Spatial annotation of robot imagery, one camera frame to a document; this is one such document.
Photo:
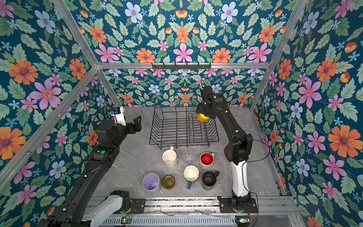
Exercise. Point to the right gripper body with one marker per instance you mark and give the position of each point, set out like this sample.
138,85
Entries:
202,108

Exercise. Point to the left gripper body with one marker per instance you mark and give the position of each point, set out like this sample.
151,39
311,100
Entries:
129,128

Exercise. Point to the yellow mug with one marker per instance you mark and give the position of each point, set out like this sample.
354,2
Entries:
203,118

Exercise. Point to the black mug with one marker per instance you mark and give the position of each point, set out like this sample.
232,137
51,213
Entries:
209,180

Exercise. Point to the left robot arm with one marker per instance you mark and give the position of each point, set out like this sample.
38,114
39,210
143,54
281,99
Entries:
72,212

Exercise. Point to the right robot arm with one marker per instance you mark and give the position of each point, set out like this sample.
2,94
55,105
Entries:
214,105

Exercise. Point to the red interior white mug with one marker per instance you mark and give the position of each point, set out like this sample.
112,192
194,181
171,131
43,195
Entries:
206,160

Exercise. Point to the clear glass cup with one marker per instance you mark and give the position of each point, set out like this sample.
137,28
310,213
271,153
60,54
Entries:
189,157

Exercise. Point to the lilac plastic cup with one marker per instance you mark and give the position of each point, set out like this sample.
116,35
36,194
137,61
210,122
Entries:
151,183

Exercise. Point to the olive green glass cup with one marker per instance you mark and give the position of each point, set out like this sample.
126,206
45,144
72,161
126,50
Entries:
168,182

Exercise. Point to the black wire dish rack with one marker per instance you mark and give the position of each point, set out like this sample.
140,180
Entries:
180,127

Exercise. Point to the cream mug with handle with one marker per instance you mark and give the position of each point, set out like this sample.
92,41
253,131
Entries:
170,157

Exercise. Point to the black wall hook rail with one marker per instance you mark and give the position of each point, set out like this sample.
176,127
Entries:
180,66

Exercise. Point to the cream mug green handle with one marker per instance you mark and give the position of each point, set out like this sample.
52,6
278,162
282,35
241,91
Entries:
191,174

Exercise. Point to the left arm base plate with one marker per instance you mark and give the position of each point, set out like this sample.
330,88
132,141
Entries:
137,206

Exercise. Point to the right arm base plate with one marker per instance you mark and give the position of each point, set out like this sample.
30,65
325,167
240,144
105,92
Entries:
237,205

